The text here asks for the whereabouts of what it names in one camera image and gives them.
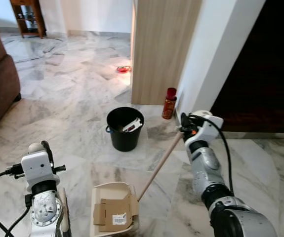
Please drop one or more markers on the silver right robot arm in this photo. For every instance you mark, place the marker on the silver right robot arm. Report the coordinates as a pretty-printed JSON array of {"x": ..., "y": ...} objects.
[{"x": 206, "y": 168}]

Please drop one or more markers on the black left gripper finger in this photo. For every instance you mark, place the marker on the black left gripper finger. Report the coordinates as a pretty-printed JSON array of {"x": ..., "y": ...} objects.
[{"x": 47, "y": 152}]

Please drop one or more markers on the white and black wrapper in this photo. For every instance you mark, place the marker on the white and black wrapper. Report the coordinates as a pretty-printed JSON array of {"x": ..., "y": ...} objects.
[{"x": 132, "y": 126}]

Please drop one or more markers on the dark wooden staircase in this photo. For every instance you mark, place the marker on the dark wooden staircase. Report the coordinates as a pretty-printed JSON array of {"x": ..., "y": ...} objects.
[{"x": 260, "y": 74}]

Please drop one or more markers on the light wood wall panel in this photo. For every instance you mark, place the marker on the light wood wall panel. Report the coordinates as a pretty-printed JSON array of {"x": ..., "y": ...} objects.
[{"x": 161, "y": 49}]

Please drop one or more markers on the black plastic bucket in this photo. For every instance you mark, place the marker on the black plastic bucket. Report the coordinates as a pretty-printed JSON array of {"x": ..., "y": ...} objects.
[{"x": 124, "y": 138}]

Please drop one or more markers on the cardboard with barcode label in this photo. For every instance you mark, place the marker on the cardboard with barcode label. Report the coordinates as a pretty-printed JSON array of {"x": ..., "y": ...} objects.
[{"x": 114, "y": 210}]

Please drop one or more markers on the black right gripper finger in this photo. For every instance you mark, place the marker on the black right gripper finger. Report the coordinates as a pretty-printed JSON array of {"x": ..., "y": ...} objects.
[{"x": 184, "y": 121}]

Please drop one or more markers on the small wooden cabinet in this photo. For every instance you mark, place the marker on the small wooden cabinet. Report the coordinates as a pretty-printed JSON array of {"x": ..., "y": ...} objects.
[{"x": 28, "y": 17}]

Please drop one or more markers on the small plain cardboard piece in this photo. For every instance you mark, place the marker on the small plain cardboard piece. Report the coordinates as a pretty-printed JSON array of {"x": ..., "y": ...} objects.
[{"x": 99, "y": 213}]

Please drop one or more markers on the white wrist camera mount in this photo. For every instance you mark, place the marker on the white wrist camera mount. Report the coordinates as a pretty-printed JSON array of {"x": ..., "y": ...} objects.
[
  {"x": 211, "y": 127},
  {"x": 35, "y": 168}
]

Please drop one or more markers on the cream dustpan with wooden stick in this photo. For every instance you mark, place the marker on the cream dustpan with wooden stick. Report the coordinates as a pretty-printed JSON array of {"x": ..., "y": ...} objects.
[{"x": 109, "y": 190}]

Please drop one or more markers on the red bowl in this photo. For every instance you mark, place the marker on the red bowl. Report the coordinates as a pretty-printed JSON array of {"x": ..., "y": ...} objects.
[{"x": 123, "y": 69}]

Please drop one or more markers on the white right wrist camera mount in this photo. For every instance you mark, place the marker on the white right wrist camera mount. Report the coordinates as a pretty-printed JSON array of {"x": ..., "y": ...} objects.
[{"x": 211, "y": 127}]

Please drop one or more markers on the red spray can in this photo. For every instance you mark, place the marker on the red spray can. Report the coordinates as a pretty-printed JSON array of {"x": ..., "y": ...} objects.
[{"x": 169, "y": 103}]

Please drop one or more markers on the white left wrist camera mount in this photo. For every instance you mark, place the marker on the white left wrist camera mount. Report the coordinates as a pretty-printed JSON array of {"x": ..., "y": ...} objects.
[{"x": 35, "y": 168}]

